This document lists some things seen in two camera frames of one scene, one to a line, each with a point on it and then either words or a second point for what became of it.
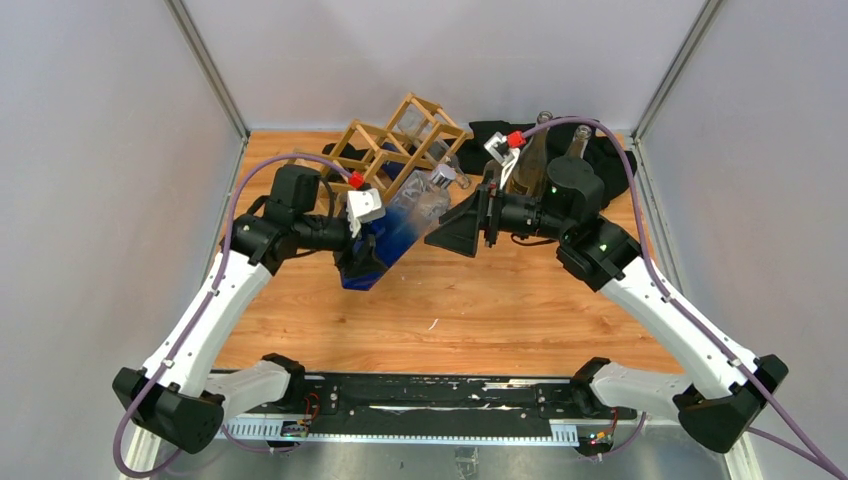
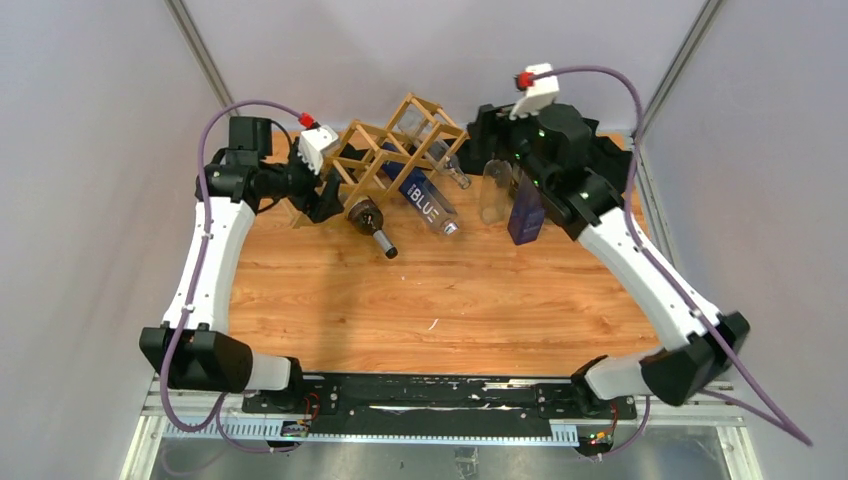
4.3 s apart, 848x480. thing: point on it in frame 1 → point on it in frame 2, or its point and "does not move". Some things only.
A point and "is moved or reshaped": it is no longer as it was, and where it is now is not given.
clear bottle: x=426 y=130 does not move
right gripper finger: x=462 y=226 → x=474 y=153
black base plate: x=526 y=398 does not move
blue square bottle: x=419 y=205 is moved or reshaped
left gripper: x=362 y=261 → x=328 y=203
